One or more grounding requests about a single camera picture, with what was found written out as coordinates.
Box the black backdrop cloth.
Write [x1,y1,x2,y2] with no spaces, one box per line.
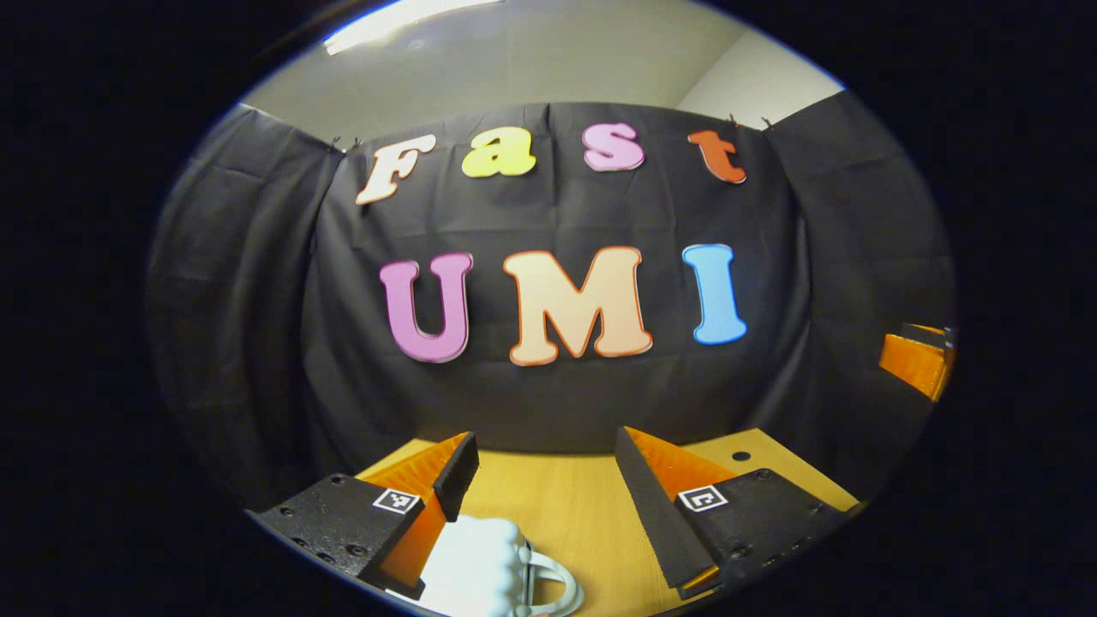
[146,86,956,515]

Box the light blue small suitcase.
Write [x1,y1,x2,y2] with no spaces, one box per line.
[386,514,585,617]

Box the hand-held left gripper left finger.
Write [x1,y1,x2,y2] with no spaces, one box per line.
[249,431,481,601]

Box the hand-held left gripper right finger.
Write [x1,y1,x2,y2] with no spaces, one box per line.
[614,426,858,601]

